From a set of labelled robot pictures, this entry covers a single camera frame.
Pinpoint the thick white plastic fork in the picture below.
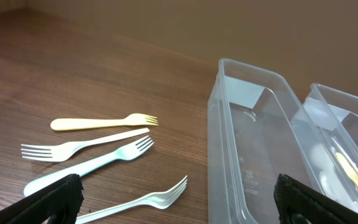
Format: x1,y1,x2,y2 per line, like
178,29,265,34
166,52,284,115
23,136,154,197

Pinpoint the thin white plastic fork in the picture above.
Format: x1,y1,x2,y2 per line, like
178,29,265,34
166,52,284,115
21,128,150,162

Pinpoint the yellow plastic fork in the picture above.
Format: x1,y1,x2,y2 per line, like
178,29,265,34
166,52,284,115
50,113,158,131

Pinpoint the clear white plastic fork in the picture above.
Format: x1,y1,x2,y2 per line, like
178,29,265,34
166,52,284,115
75,175,188,224

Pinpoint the right clear plastic container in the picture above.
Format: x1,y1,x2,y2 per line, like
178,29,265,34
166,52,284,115
290,83,358,213

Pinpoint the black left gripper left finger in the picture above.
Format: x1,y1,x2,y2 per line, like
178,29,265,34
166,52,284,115
0,174,84,224

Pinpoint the left clear plastic container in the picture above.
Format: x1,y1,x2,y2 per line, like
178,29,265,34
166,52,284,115
207,57,358,224

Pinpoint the thin white spoon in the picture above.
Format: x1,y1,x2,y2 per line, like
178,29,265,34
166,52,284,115
310,144,334,172
319,170,344,202

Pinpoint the yellow plastic spoon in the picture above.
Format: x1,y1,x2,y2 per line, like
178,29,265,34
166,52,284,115
336,152,358,188

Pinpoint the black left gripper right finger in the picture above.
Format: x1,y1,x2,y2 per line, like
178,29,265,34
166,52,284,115
273,174,358,224

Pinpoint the clear plastic container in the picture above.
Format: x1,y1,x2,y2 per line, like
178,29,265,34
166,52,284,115
290,83,358,213
207,57,358,224

